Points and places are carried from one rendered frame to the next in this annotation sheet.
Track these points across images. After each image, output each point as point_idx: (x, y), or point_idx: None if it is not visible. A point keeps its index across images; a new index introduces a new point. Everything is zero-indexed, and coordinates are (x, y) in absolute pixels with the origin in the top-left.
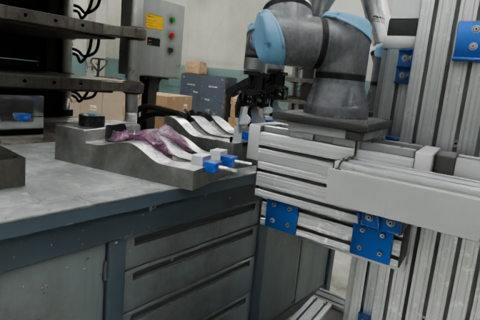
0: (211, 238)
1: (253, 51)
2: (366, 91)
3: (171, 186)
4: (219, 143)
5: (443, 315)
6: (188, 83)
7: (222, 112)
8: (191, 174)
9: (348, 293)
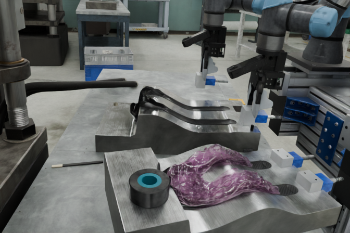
0: None
1: (285, 30)
2: None
3: (313, 230)
4: (239, 134)
5: None
6: None
7: None
8: (339, 210)
9: (345, 214)
